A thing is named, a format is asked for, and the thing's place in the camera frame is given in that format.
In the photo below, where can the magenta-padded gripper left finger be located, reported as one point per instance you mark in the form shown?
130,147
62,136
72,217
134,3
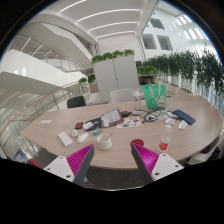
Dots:
60,166

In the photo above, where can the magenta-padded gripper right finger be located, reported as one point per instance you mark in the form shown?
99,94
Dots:
165,165

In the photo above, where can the clear red-labelled water bottle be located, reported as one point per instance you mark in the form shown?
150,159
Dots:
164,144

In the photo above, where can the white power strip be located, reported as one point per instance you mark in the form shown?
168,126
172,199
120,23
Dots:
65,138

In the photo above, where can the flat round red coaster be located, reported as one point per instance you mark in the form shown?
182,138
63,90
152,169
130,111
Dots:
136,142

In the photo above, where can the small white rounded case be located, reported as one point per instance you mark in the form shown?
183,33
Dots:
74,133

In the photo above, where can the white computer mouse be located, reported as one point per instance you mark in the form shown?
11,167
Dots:
82,137

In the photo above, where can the white tissue packet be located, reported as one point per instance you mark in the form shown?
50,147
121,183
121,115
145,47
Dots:
170,121

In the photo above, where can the clear plastic bag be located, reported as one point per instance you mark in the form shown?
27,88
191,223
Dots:
183,125

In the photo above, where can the red and black phone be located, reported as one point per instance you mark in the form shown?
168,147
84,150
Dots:
78,125

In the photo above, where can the white paper sheet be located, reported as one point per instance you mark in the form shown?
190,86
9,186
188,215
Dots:
45,121

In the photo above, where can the white card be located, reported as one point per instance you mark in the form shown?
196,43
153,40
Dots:
88,126

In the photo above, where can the white grid-patterned cup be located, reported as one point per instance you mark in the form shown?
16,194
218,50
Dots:
104,143

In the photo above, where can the blue-green marker pen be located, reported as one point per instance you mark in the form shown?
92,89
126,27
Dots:
97,132

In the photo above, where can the dark blue keyboard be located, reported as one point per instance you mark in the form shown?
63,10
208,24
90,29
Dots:
184,116

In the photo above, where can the colourful sticker sheet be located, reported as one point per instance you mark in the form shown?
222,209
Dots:
130,122

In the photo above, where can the black notebook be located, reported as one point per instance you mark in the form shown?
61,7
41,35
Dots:
96,122

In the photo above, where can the black power adapter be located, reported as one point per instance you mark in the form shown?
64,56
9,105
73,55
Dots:
126,113

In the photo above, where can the black office chair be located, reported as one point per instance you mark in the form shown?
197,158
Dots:
76,101

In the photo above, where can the green tote bag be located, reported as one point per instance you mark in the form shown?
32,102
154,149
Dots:
151,97

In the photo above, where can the clear shaker bottle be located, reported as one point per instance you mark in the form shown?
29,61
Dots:
137,101

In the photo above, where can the open printed booklet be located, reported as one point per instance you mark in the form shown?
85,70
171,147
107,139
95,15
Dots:
111,117

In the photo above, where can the white office chair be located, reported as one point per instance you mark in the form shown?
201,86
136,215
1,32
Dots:
120,95

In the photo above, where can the low green planter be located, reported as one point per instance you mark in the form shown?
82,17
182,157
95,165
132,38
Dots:
87,79
146,69

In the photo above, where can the tall green plant hedge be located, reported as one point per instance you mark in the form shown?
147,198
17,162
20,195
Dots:
186,66

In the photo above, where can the white storage cabinet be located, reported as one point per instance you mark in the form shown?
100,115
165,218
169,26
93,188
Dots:
115,76

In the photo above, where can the green plants atop cabinet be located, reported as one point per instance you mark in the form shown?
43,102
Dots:
113,55

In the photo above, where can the ceiling strip lights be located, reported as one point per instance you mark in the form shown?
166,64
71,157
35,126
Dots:
106,12

